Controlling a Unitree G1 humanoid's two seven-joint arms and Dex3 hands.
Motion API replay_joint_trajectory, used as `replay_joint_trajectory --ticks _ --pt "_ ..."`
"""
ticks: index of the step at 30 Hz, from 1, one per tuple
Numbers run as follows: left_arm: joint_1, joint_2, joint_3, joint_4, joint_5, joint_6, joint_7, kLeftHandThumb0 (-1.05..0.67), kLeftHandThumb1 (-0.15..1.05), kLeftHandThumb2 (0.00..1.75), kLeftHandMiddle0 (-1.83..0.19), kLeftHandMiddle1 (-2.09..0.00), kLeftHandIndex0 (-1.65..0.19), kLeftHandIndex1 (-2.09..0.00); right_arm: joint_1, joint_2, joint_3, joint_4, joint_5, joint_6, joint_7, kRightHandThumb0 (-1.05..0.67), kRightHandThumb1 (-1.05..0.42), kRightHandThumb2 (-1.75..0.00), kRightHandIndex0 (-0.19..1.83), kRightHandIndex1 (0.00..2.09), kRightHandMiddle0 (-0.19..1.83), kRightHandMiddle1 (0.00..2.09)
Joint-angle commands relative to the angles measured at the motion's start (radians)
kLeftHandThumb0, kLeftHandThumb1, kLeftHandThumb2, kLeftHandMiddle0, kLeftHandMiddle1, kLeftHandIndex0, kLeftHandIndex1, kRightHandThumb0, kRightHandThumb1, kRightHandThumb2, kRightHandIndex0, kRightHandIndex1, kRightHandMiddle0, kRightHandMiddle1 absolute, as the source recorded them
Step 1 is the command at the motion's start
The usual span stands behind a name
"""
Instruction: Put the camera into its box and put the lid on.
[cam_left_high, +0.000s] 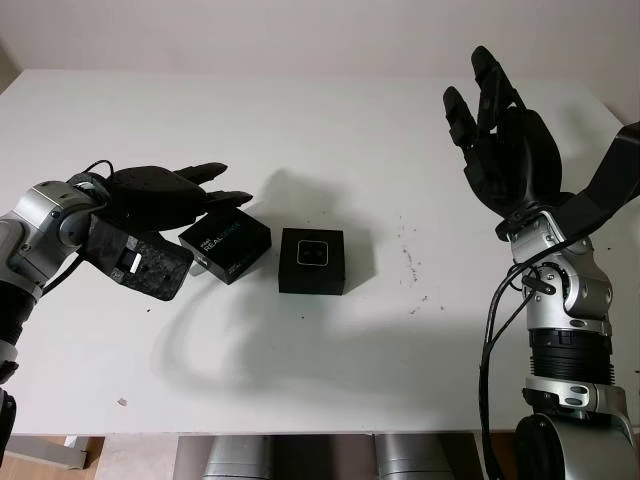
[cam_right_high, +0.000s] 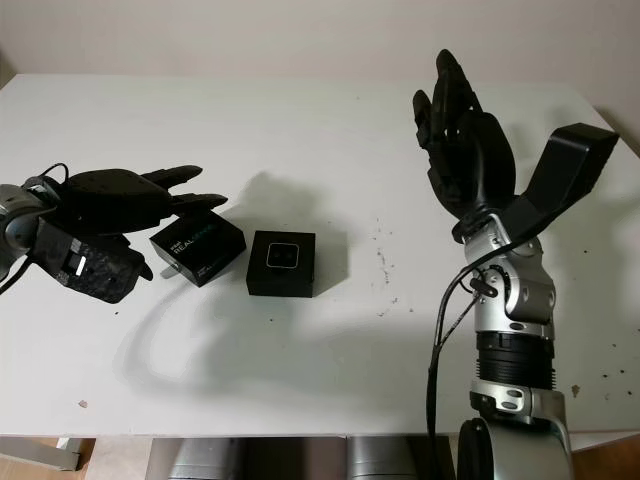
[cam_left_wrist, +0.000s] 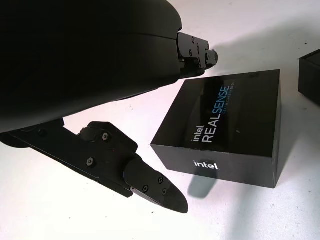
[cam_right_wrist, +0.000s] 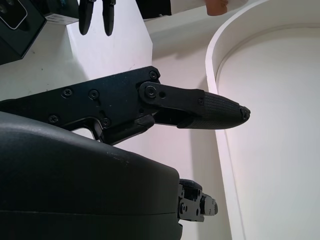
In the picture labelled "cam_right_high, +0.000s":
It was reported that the black RealSense box lid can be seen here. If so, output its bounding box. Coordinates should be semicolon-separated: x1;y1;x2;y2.
148;209;246;289

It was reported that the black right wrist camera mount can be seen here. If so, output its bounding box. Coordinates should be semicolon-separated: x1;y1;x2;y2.
501;122;620;247

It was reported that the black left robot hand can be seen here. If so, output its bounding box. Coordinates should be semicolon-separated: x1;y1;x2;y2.
47;164;230;282

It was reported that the black box with foam insert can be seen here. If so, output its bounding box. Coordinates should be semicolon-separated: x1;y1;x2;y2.
246;230;318;300

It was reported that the grey robot leg cylinder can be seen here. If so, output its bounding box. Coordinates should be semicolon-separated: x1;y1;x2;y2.
169;437;236;480
347;434;431;480

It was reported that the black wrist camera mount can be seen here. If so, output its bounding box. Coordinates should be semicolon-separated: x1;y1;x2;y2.
35;218;147;305
501;122;620;247

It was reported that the white table frame bar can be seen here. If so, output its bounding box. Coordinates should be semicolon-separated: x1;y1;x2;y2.
567;428;640;455

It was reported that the brown cardboard box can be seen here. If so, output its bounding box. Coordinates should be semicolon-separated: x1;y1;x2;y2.
0;437;96;475

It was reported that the small silver camera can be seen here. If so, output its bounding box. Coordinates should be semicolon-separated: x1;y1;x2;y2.
265;242;302;270

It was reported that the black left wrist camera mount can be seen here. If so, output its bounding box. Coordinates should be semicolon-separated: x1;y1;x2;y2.
35;218;147;305

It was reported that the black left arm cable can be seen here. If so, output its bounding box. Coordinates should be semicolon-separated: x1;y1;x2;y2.
0;162;74;296

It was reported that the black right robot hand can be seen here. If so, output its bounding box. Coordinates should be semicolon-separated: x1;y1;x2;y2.
411;48;519;224

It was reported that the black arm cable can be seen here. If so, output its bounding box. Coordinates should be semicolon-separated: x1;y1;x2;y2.
423;238;534;480
0;162;74;296

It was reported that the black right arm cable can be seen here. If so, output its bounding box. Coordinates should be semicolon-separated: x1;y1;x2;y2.
423;238;534;480

